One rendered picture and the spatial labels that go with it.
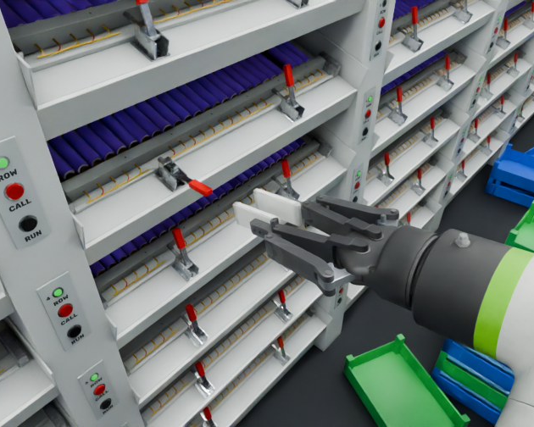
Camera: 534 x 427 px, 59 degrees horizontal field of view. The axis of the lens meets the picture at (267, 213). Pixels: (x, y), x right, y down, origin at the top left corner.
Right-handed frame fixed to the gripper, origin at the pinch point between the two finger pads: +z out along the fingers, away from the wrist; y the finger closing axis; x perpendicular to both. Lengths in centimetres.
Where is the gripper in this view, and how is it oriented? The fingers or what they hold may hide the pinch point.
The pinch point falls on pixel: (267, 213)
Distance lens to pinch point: 55.4
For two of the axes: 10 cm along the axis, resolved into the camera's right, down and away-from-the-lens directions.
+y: 6.6, -4.8, 5.8
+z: -7.3, -2.8, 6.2
